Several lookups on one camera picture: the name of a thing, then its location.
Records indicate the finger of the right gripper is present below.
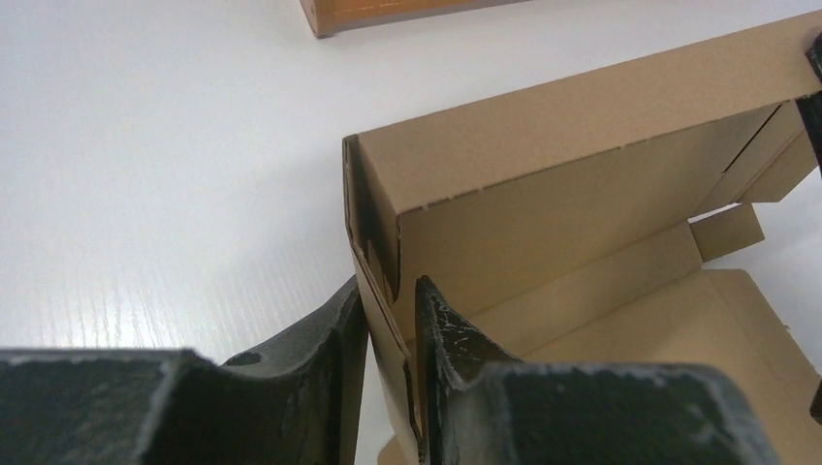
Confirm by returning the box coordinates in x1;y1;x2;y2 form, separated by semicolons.
795;34;822;167

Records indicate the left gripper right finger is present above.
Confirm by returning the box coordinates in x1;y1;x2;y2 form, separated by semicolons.
415;276;778;464

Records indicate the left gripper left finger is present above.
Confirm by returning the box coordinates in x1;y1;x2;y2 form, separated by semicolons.
1;280;367;464

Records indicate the brown cardboard box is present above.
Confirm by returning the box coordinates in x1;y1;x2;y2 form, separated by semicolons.
343;12;821;464

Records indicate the orange wooden shelf rack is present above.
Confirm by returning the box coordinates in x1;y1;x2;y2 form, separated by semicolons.
300;0;516;39

